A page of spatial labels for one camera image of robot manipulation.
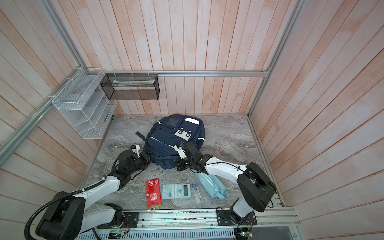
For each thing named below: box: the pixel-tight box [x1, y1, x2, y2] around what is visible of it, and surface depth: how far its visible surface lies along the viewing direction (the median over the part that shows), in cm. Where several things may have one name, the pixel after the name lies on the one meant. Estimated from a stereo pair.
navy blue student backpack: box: [135, 114, 206, 170], surface depth 100 cm
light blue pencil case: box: [194, 172, 229, 201], surface depth 83 cm
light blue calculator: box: [162, 183, 191, 200], surface depth 83 cm
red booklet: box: [145, 178, 163, 211], surface depth 82 cm
